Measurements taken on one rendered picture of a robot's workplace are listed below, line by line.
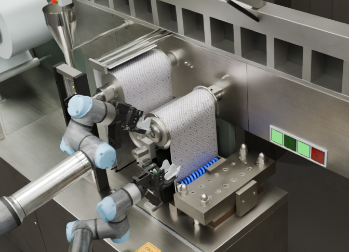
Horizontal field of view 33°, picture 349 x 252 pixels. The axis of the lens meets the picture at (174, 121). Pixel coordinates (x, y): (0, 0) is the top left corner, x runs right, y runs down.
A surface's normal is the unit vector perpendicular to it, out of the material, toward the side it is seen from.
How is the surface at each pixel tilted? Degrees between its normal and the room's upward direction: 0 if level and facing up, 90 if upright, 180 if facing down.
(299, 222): 0
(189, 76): 90
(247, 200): 90
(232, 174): 0
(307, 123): 90
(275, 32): 90
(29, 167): 0
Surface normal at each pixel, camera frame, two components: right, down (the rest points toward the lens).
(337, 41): -0.73, 0.43
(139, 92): 0.68, 0.37
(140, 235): -0.10, -0.83
